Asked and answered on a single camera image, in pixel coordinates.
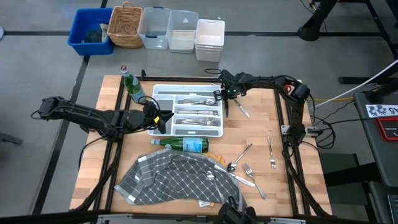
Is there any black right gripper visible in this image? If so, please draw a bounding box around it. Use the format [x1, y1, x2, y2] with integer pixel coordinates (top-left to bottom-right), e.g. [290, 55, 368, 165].
[213, 70, 248, 101]

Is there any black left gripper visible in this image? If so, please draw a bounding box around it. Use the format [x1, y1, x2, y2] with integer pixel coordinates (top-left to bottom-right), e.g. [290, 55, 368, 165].
[141, 101, 175, 135]

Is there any silver fork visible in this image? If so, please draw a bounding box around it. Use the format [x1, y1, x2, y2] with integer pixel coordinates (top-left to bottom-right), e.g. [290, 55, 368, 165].
[241, 163, 268, 200]
[178, 117, 221, 128]
[266, 134, 277, 169]

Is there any grey checked dish towel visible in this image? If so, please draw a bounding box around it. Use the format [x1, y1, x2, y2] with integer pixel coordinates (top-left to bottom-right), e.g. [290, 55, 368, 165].
[114, 147, 248, 215]

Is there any white cutlery tray organizer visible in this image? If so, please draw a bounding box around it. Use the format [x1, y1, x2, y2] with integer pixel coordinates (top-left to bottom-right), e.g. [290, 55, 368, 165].
[147, 83, 224, 138]

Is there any green glass bottle blue label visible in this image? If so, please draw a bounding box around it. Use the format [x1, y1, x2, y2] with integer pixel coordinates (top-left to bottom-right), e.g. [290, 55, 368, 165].
[150, 138, 210, 154]

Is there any green glass bottle red cap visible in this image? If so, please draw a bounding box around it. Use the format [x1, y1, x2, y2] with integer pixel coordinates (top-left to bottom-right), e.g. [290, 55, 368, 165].
[120, 65, 147, 104]

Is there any white plastic bin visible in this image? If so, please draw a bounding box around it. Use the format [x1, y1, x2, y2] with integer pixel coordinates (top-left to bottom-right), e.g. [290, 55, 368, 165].
[195, 19, 226, 62]

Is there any orange cloth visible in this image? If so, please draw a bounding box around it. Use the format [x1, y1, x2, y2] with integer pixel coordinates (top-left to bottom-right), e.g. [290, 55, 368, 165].
[205, 151, 226, 166]

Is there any clear plastic bin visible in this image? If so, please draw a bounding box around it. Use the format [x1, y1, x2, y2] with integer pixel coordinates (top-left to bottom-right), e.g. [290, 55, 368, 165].
[166, 9, 200, 54]

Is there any clear bin with blue latch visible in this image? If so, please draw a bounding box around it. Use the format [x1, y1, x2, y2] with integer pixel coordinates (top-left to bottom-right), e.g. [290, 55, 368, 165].
[137, 6, 172, 50]

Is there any wicker basket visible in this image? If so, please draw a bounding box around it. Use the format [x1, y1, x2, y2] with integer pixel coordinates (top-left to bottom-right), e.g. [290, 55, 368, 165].
[107, 1, 144, 49]

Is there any black cloth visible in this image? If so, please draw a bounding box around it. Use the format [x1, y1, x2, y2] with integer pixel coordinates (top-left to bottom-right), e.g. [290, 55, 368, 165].
[82, 29, 103, 44]

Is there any black stand leg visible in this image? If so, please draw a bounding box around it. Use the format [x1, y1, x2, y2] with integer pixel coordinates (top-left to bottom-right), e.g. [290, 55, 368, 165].
[297, 0, 340, 42]

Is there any black bulky object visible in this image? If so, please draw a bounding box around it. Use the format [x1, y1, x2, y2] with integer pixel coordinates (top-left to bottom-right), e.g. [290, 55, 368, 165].
[217, 195, 257, 224]

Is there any blue plastic bin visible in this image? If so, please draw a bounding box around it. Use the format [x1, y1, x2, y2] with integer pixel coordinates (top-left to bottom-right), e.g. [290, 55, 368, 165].
[67, 7, 115, 56]

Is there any black desk foot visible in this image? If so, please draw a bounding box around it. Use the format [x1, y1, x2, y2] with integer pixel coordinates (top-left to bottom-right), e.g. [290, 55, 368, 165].
[320, 152, 383, 187]

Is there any black floor bar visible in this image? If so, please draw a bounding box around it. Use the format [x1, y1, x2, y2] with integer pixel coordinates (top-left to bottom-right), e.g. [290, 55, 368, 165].
[338, 60, 398, 85]

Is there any grey furniture foot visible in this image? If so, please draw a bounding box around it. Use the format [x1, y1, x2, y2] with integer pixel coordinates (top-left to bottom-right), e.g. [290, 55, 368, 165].
[0, 132, 24, 146]

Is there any white printed label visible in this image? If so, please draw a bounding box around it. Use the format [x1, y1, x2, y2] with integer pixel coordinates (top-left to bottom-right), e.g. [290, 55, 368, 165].
[365, 104, 398, 118]

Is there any red device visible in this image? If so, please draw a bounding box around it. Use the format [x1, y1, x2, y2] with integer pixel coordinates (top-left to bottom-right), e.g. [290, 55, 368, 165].
[374, 116, 398, 141]

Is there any dark keyboard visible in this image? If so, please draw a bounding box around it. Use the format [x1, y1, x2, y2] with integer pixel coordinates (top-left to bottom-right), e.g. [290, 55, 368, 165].
[387, 194, 398, 224]

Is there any black aluminium table frame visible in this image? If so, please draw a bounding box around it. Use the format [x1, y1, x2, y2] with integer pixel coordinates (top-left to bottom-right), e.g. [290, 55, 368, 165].
[0, 68, 374, 224]

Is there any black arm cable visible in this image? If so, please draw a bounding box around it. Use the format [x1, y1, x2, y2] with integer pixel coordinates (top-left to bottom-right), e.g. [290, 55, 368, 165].
[77, 136, 108, 170]

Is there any yellow cable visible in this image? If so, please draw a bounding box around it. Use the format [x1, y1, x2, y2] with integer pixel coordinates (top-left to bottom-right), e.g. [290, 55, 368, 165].
[309, 96, 355, 103]

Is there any silver metal bracket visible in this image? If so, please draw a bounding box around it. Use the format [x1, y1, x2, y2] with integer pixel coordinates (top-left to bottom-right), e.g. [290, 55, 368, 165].
[98, 213, 133, 224]
[269, 217, 307, 224]

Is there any black cable bundle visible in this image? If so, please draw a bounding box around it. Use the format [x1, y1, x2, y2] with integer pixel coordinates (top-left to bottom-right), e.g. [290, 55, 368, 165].
[306, 101, 357, 150]

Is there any white cable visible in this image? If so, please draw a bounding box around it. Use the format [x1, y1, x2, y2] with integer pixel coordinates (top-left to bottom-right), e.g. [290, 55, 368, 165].
[312, 58, 398, 109]

